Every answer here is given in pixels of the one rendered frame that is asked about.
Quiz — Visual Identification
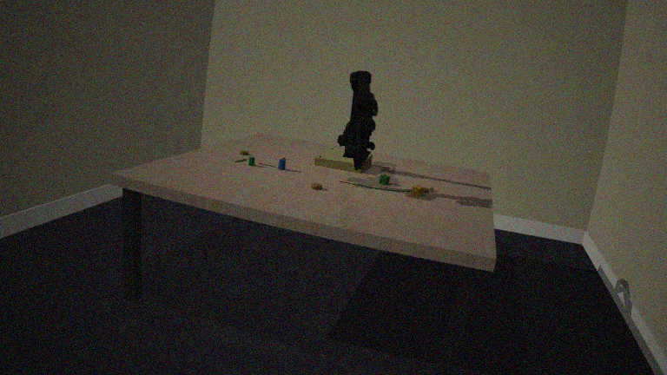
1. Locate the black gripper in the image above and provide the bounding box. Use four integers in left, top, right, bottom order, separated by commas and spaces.
345, 129, 375, 170

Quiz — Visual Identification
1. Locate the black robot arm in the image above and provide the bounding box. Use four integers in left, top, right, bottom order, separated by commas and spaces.
337, 71, 379, 149

